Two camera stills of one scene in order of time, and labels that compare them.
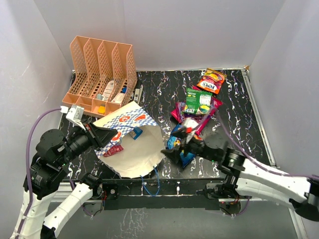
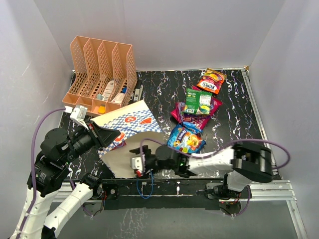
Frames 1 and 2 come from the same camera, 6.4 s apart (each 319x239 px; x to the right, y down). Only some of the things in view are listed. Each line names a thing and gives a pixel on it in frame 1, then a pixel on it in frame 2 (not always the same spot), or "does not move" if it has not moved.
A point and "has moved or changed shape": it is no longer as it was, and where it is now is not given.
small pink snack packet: [114, 149] → [122, 144]
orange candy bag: [212, 80] does not move
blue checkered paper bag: [141, 139] has moved or changed shape
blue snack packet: [174, 142] has moved or changed shape
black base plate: [137, 194] does not move
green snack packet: [198, 102] does not move
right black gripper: [173, 154] → [146, 151]
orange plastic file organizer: [102, 75] does not move
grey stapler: [137, 94] does not move
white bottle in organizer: [107, 90] does not move
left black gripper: [101, 135] does not move
